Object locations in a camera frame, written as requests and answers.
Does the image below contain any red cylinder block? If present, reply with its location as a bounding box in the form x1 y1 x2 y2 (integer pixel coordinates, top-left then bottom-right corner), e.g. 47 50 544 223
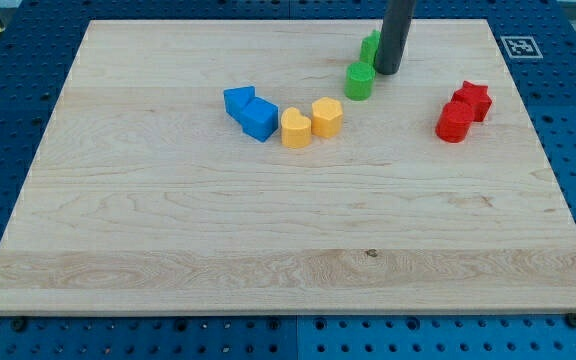
435 101 474 143

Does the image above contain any yellow heart block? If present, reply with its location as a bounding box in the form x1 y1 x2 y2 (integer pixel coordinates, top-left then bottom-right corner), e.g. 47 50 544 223
280 107 312 148

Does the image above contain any green cylinder block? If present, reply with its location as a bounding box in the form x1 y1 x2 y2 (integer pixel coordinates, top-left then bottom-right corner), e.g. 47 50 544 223
344 61 376 101

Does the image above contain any red star block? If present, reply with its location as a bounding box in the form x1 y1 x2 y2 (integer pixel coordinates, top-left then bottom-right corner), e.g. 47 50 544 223
451 80 493 122

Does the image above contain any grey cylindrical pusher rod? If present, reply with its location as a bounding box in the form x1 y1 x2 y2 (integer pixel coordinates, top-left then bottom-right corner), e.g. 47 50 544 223
374 0 416 75

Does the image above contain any wooden board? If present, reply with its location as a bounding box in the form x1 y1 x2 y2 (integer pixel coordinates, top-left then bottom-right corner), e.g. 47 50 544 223
0 19 576 317

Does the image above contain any blue cube block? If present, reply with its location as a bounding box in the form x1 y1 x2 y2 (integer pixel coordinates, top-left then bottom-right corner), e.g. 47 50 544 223
240 97 278 142

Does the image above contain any blue triangle block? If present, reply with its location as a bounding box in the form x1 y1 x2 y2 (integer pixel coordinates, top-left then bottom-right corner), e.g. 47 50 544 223
223 86 255 122

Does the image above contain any green star block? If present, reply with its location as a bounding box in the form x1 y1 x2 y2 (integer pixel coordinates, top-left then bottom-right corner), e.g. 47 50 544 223
359 30 381 66

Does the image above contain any yellow hexagon block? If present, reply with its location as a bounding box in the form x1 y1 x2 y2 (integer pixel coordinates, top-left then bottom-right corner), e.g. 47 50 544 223
311 97 344 138

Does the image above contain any white fiducial marker tag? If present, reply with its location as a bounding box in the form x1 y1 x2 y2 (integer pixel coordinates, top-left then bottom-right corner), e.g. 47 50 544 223
500 35 543 59

